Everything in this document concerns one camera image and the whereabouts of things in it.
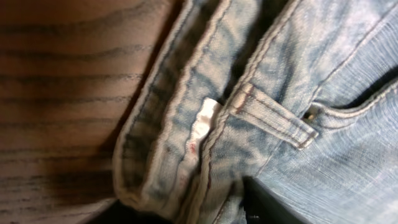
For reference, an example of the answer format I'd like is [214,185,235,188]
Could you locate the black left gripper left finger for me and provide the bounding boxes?
[86,200,171,224]

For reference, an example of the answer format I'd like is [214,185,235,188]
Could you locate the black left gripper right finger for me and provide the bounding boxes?
[243,177,310,224]

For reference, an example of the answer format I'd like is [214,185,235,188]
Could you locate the light blue denim shorts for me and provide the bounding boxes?
[113,0,397,223]

